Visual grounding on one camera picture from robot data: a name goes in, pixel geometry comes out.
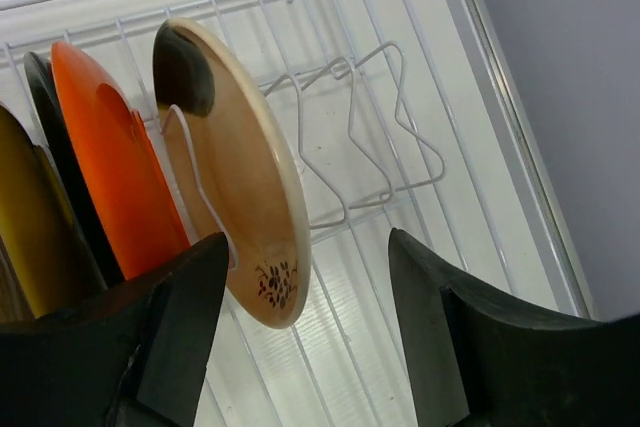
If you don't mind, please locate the yellow brown patterned plate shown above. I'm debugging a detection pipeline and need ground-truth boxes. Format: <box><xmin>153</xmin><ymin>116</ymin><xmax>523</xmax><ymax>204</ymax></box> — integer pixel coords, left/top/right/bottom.
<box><xmin>1</xmin><ymin>107</ymin><xmax>76</xmax><ymax>317</ymax></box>

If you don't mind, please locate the cream plate with black patch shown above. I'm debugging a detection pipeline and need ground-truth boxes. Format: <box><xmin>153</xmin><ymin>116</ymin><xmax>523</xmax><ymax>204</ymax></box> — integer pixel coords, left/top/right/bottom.
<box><xmin>152</xmin><ymin>17</ymin><xmax>311</xmax><ymax>329</ymax></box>

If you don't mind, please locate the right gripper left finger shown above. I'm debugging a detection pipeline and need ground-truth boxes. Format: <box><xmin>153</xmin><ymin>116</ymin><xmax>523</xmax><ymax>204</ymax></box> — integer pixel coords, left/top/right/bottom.
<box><xmin>1</xmin><ymin>234</ymin><xmax>230</xmax><ymax>426</ymax></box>

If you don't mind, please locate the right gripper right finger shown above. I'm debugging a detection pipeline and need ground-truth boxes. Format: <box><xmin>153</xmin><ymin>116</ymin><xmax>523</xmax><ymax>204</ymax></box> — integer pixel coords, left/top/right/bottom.
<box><xmin>388</xmin><ymin>229</ymin><xmax>639</xmax><ymax>426</ymax></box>

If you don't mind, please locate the white wire dish rack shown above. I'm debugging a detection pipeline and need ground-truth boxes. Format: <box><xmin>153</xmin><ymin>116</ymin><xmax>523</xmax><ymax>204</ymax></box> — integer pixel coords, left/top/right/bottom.
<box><xmin>1</xmin><ymin>0</ymin><xmax>593</xmax><ymax>426</ymax></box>

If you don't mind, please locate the orange plate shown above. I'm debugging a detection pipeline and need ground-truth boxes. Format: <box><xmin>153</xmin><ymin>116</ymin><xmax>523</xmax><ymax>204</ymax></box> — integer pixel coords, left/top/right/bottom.
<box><xmin>51</xmin><ymin>41</ymin><xmax>190</xmax><ymax>279</ymax></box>

